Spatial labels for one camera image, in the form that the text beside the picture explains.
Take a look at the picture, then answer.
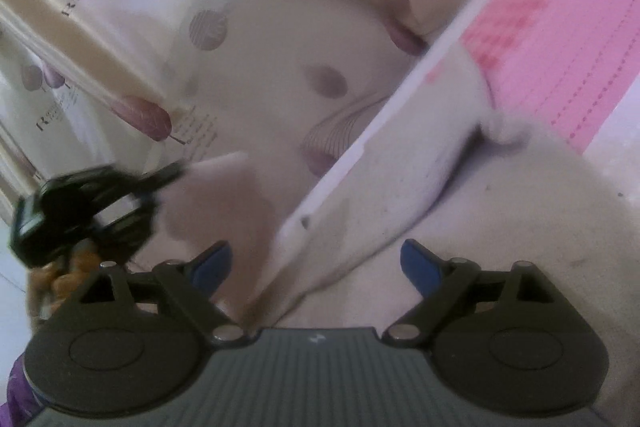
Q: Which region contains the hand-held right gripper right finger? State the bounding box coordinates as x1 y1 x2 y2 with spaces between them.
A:
382 238 566 348

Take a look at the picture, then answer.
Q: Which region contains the cream leaf print quilt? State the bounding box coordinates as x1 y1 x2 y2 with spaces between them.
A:
0 0 513 323

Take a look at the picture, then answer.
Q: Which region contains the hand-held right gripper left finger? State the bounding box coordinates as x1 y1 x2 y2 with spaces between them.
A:
75 241 248 348

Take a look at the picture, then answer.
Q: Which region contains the small white garment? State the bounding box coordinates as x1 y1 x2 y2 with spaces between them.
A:
260 49 640 427

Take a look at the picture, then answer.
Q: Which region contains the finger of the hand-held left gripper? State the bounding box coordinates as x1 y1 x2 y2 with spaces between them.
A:
135 161 187 198

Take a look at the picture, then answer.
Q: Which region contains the pink checked bedsheet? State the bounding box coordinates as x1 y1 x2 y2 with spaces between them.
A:
277 0 640 238

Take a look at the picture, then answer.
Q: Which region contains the person's purple clothing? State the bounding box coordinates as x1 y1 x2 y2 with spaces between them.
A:
0 347 33 425

